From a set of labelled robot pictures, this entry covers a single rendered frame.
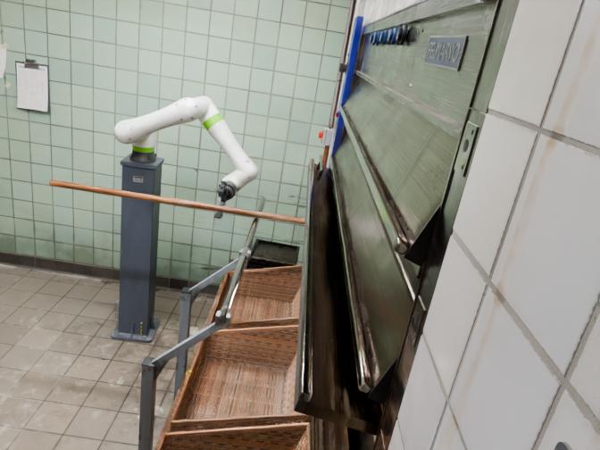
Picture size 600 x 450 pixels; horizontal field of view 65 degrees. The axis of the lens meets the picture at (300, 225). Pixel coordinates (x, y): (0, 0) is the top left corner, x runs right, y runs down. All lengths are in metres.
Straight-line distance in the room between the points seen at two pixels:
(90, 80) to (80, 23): 0.36
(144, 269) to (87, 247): 1.01
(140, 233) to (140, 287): 0.38
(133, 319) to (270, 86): 1.81
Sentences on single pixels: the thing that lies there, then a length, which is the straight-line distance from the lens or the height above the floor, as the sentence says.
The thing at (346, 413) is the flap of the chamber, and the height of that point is 1.40.
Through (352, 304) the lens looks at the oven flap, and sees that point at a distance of 1.05.
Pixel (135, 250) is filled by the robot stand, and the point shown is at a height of 0.64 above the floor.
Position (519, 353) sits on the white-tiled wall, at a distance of 0.45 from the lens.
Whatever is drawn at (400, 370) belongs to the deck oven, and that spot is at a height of 1.53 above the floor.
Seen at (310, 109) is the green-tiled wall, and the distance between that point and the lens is 3.36.
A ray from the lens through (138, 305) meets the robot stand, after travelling 3.27.
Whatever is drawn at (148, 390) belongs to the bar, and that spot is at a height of 0.85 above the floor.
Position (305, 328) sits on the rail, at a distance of 1.00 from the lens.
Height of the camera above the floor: 1.98
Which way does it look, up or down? 21 degrees down
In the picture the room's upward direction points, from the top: 10 degrees clockwise
